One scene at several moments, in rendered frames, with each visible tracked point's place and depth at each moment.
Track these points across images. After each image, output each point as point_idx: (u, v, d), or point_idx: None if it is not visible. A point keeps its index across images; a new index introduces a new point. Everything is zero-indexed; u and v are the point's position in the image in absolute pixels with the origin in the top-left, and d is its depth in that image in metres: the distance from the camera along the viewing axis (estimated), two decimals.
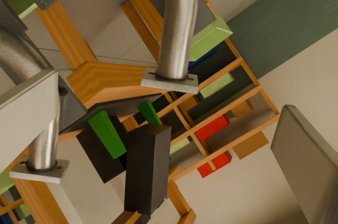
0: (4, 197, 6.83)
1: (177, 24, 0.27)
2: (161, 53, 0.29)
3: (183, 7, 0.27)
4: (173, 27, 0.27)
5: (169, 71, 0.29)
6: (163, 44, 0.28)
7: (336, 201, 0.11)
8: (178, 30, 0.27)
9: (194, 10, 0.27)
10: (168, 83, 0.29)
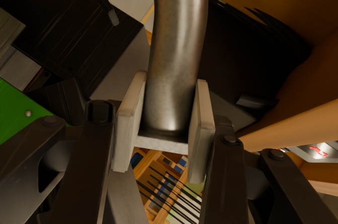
0: None
1: (173, 46, 0.16)
2: (148, 92, 0.18)
3: (183, 19, 0.16)
4: (166, 52, 0.16)
5: (161, 121, 0.18)
6: (150, 79, 0.18)
7: (198, 148, 0.13)
8: (176, 56, 0.16)
9: (202, 23, 0.16)
10: (159, 140, 0.18)
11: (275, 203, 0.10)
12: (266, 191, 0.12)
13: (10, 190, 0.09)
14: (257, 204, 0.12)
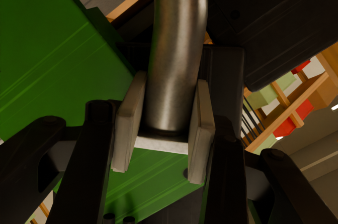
0: None
1: (174, 46, 0.16)
2: (148, 92, 0.18)
3: (184, 18, 0.16)
4: (167, 51, 0.16)
5: (162, 121, 0.18)
6: (151, 79, 0.17)
7: (198, 148, 0.13)
8: (177, 56, 0.16)
9: (203, 23, 0.16)
10: (161, 140, 0.18)
11: (275, 203, 0.10)
12: (266, 191, 0.12)
13: (10, 190, 0.09)
14: (257, 204, 0.12)
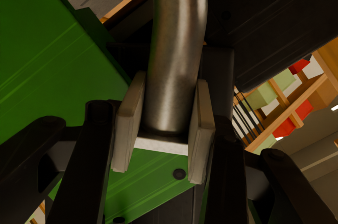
0: None
1: (172, 47, 0.16)
2: (147, 93, 0.18)
3: (183, 19, 0.16)
4: (166, 52, 0.16)
5: (161, 121, 0.18)
6: (150, 79, 0.17)
7: (198, 148, 0.13)
8: (175, 57, 0.16)
9: (202, 23, 0.16)
10: (160, 141, 0.18)
11: (275, 203, 0.10)
12: (266, 191, 0.12)
13: (10, 190, 0.09)
14: (257, 204, 0.12)
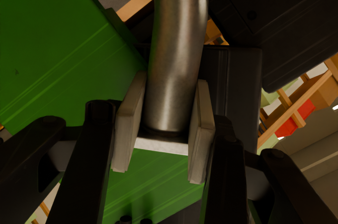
0: None
1: (174, 46, 0.16)
2: (148, 93, 0.18)
3: (184, 18, 0.16)
4: (167, 52, 0.16)
5: (161, 121, 0.18)
6: (151, 79, 0.17)
7: (198, 148, 0.13)
8: (177, 56, 0.16)
9: (203, 23, 0.16)
10: (160, 141, 0.17)
11: (275, 203, 0.10)
12: (266, 191, 0.12)
13: (10, 190, 0.09)
14: (257, 204, 0.12)
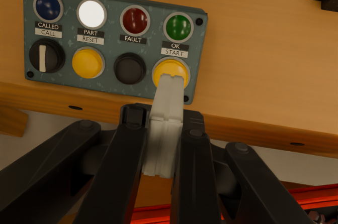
0: None
1: None
2: None
3: None
4: None
5: None
6: None
7: (166, 142, 0.13)
8: None
9: None
10: None
11: (242, 197, 0.10)
12: (230, 184, 0.12)
13: (42, 193, 0.09)
14: (225, 198, 0.12)
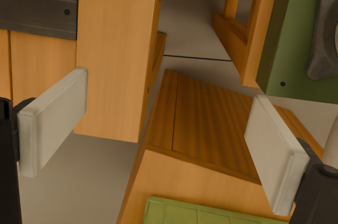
0: None
1: None
2: None
3: None
4: None
5: None
6: None
7: (289, 179, 0.12)
8: None
9: None
10: None
11: None
12: None
13: None
14: None
